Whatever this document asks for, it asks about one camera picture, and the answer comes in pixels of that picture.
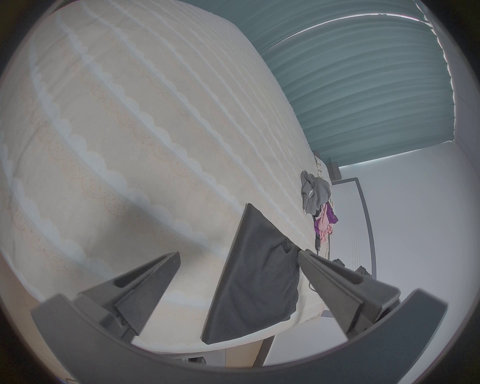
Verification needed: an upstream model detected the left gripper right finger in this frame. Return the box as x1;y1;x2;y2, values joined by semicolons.
298;249;401;335

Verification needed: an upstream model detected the grey garment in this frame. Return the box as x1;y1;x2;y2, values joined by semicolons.
300;170;333;217

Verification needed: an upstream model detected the black T-shirt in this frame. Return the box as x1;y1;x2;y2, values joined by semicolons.
200;203;301;346

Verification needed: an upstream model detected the blue-green curtain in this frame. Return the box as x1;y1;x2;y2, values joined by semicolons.
259;15;457;166
187;0;429;55

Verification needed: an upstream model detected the bed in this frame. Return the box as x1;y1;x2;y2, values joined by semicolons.
0;0;376;370

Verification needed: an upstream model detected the white printed pillow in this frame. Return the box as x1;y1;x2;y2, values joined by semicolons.
313;155;331;181

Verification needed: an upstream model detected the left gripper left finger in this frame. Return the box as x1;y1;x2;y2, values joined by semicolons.
77;251;182;336

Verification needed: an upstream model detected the pile of clothes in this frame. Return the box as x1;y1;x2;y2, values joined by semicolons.
313;200;340;253

